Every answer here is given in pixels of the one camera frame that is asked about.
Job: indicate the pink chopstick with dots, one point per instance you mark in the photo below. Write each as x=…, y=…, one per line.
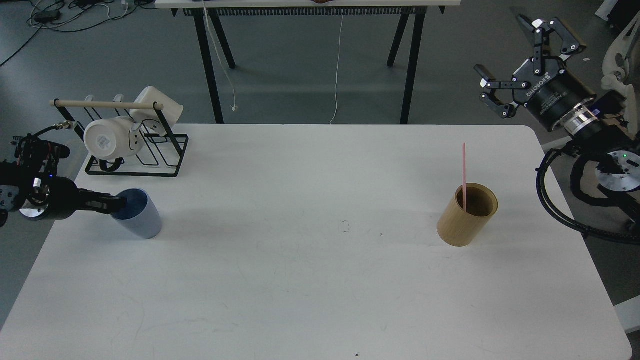
x=464, y=177

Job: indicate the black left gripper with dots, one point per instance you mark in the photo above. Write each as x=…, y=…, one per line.
x=57, y=198

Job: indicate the blue plastic cup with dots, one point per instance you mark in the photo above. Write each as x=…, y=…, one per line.
x=139, y=215

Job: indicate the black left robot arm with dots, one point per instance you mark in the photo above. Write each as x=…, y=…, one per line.
x=33, y=157

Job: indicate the white mug front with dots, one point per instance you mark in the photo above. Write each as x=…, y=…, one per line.
x=112, y=138

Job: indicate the white chair frame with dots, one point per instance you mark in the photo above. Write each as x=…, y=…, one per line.
x=620, y=69

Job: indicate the bamboo cylinder holder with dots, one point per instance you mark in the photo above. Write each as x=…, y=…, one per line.
x=467, y=213

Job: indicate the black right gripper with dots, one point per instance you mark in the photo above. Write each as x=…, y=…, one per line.
x=552, y=95

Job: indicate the black wire mug rack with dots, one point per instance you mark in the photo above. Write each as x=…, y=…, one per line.
x=164, y=150

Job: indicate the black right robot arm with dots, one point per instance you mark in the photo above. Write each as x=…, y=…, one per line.
x=603, y=132

